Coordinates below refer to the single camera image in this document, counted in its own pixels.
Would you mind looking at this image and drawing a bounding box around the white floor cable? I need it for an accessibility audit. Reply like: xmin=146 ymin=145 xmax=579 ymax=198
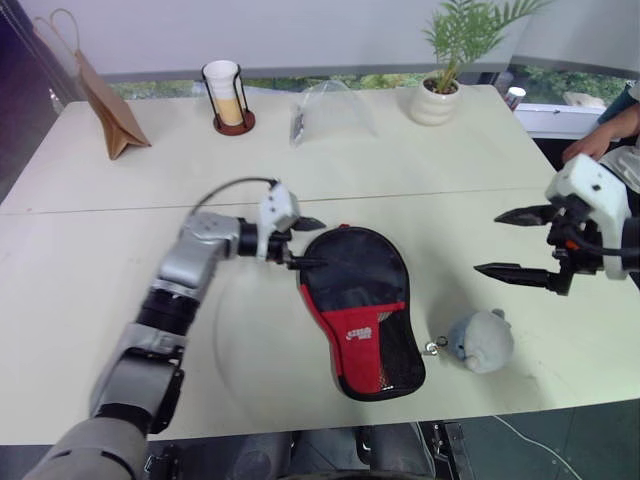
xmin=492 ymin=414 xmax=591 ymax=480

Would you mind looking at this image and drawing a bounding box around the black metal table leg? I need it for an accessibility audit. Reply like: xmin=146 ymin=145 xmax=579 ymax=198
xmin=432 ymin=422 xmax=469 ymax=480

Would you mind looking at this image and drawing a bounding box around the stack of paper cups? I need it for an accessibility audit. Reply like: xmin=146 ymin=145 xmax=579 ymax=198
xmin=203 ymin=59 xmax=244 ymax=126

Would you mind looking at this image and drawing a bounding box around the clear plastic bag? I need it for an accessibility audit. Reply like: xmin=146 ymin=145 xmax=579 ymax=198
xmin=288 ymin=78 xmax=379 ymax=149

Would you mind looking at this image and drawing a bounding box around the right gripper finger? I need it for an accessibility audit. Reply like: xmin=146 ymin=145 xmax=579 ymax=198
xmin=493 ymin=203 xmax=554 ymax=230
xmin=473 ymin=261 xmax=562 ymax=292

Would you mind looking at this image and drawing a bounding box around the purple can with white lid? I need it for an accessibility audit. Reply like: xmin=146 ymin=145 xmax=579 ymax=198
xmin=504 ymin=85 xmax=529 ymax=112

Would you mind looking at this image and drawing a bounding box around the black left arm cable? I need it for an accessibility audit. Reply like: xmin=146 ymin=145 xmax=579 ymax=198
xmin=192 ymin=177 xmax=281 ymax=217

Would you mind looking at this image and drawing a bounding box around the dark grey rounded shape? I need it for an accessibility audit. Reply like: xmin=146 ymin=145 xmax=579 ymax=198
xmin=219 ymin=432 xmax=294 ymax=480

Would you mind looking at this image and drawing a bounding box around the grey plush toy keychain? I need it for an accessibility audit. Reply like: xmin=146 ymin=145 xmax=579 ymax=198
xmin=421 ymin=308 xmax=516 ymax=374

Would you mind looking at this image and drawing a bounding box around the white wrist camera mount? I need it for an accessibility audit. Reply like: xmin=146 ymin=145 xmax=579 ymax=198
xmin=257 ymin=182 xmax=301 ymax=261
xmin=544 ymin=153 xmax=632 ymax=281

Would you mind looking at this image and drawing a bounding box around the teal garment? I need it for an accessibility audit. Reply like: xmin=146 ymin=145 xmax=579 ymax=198
xmin=597 ymin=82 xmax=640 ymax=126

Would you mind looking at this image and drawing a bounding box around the black red paddle bag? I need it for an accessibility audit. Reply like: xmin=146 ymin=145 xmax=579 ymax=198
xmin=298 ymin=224 xmax=427 ymax=401

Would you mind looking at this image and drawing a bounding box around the person's bare hand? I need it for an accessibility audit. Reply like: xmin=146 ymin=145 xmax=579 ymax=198
xmin=562 ymin=122 xmax=626 ymax=162

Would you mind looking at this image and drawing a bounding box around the person's white shirt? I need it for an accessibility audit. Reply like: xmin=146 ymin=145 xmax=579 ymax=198
xmin=598 ymin=144 xmax=640 ymax=194

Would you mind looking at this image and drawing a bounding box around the white ribbed plant pot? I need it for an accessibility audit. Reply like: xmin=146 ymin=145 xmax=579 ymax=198
xmin=408 ymin=77 xmax=464 ymax=126

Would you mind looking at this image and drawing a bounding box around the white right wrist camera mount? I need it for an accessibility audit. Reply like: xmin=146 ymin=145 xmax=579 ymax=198
xmin=544 ymin=153 xmax=632 ymax=281

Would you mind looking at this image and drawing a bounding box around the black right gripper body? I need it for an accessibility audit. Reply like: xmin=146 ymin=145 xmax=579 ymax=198
xmin=545 ymin=196 xmax=609 ymax=297

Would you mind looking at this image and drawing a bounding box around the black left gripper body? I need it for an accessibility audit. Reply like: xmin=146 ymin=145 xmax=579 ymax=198
xmin=267 ymin=227 xmax=301 ymax=268

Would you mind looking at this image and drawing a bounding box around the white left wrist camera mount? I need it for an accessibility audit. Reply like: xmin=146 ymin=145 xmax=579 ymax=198
xmin=257 ymin=182 xmax=301 ymax=261

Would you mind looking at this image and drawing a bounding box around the white window blind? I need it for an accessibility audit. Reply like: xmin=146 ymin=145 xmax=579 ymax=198
xmin=509 ymin=0 xmax=640 ymax=77

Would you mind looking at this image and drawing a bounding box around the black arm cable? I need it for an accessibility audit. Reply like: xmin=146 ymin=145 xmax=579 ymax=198
xmin=192 ymin=177 xmax=281 ymax=217
xmin=567 ymin=227 xmax=640 ymax=259

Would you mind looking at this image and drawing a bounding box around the green palm plant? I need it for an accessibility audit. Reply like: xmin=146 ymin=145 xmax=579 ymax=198
xmin=422 ymin=0 xmax=551 ymax=95

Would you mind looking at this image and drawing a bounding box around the cup in black holder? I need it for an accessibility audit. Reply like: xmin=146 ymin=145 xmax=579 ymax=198
xmin=201 ymin=60 xmax=257 ymax=136

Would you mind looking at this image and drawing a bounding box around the brown paper bag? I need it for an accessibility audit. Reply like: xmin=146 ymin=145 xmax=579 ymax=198
xmin=32 ymin=8 xmax=153 ymax=161

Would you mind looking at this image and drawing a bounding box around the small dark slim object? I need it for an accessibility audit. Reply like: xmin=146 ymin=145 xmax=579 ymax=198
xmin=291 ymin=103 xmax=306 ymax=147

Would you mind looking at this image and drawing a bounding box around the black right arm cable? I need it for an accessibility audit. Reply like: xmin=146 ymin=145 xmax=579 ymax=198
xmin=567 ymin=227 xmax=640 ymax=259

